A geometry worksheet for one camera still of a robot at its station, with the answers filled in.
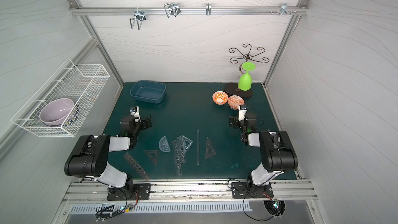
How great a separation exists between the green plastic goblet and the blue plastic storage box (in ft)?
1.76

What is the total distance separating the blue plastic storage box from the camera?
1.09m

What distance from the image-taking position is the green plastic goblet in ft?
2.84
